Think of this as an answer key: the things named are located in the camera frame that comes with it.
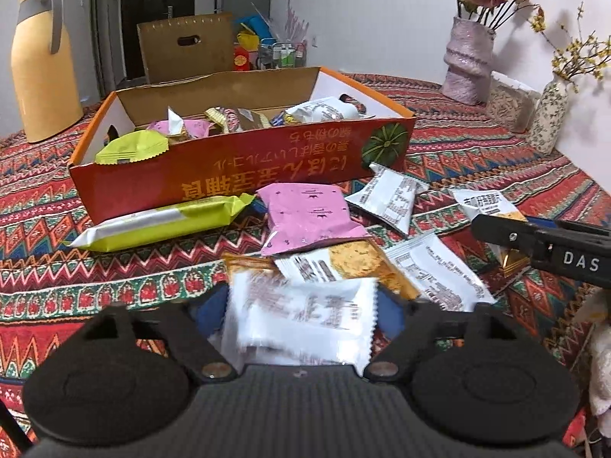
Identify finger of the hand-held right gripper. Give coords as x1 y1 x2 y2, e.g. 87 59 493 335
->
472 214 551 262
527 217 611 240

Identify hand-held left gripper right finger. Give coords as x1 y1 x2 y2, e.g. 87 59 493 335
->
363 284 530 385

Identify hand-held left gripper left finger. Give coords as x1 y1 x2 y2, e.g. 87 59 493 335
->
79 281 239 385

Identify orange cardboard box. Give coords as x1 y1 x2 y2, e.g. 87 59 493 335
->
68 66 416 225

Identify grey striped-edge snack packet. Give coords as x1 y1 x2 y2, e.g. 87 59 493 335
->
205 106 249 133

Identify person's right forearm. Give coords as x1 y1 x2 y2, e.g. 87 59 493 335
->
585 289 611 416

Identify white orange snack packet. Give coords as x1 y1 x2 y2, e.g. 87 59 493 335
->
449 187 528 224

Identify orange gold snack packet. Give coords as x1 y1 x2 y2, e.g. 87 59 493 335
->
223 252 421 300

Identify white cookie snack packet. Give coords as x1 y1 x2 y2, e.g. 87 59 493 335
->
273 240 388 283

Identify long green white snack packet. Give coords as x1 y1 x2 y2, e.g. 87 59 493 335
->
71 193 255 253

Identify floral white vase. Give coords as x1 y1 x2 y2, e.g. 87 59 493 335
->
526 79 570 155

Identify pink snack packet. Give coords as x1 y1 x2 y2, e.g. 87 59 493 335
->
258 184 369 257
147 118 217 142

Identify woven tissue box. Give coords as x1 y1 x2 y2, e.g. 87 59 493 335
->
486 71 542 132

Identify yellow flower branches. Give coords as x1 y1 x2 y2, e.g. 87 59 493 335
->
530 2 611 83

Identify pink ceramic vase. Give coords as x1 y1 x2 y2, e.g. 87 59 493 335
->
441 16 497 105

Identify metal utility cart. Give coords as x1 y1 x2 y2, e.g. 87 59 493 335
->
258 40 309 70

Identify blue bag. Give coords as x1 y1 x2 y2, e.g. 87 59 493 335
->
234 15 273 41

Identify dark entrance door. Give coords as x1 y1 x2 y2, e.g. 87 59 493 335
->
119 0 196 79

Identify yellow thermos jug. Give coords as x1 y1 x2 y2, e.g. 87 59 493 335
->
10 0 84 144

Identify pink decorative branches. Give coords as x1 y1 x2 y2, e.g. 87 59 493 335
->
281 0 312 45

